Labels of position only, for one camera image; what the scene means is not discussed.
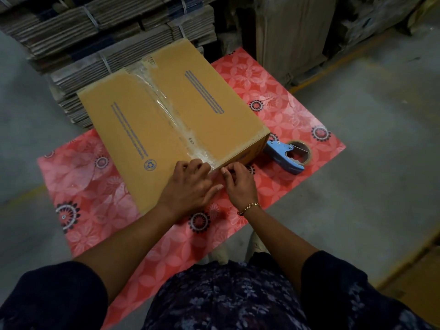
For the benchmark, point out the flat brown cardboard sheet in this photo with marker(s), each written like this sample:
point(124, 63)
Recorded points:
point(417, 288)

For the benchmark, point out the red floral mat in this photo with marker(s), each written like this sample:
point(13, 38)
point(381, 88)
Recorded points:
point(285, 113)

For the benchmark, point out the upright cardboard sheet bundle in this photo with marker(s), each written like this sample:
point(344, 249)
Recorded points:
point(292, 34)

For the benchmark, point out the person's left thumb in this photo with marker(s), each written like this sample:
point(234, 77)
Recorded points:
point(215, 193)

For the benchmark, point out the person's right forearm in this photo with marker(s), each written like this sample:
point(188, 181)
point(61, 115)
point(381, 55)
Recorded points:
point(278, 238)

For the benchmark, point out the person's left hand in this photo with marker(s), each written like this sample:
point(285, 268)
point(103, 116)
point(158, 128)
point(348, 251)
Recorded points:
point(187, 192)

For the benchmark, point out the person's right fingers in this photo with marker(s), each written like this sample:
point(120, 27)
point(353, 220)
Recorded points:
point(233, 170)

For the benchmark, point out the stack of flattened cardboard boxes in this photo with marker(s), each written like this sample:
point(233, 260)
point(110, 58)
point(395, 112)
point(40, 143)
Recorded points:
point(96, 34)

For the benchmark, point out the blue tape dispenser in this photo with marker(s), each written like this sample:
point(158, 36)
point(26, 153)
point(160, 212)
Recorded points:
point(280, 152)

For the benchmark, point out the brown cardboard box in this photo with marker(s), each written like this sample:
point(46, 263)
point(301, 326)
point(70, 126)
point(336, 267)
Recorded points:
point(165, 109)

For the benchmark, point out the pile of worn cardboard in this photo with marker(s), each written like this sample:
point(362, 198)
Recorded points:
point(374, 17)

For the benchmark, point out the dark floral garment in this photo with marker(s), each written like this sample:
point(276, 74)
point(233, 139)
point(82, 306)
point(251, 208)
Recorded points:
point(227, 298)

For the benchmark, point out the white shoe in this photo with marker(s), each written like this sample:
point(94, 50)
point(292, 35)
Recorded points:
point(220, 254)
point(256, 245)

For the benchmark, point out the person's left forearm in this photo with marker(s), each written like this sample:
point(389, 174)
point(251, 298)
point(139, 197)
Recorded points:
point(130, 242)

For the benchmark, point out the clear packing tape roll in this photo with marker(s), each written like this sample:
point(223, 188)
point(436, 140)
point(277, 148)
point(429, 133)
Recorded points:
point(306, 151)

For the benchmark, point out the person's right hand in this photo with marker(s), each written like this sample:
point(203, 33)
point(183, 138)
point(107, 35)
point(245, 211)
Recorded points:
point(242, 190)

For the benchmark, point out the clear packing tape strip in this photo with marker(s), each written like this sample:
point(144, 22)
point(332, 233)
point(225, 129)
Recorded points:
point(172, 111)

